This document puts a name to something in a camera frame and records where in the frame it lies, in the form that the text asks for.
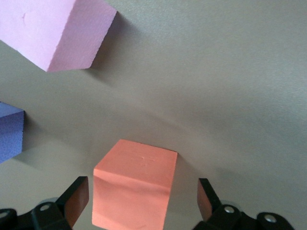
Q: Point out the orange foam cube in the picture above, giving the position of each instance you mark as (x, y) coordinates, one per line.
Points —
(134, 182)

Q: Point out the pink foam cube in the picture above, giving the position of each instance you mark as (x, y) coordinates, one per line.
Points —
(48, 31)

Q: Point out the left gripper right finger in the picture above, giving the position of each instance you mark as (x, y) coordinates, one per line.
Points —
(212, 208)

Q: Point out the purple foam cube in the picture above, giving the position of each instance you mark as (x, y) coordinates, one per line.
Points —
(10, 134)

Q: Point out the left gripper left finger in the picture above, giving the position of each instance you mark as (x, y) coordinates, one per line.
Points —
(72, 206)

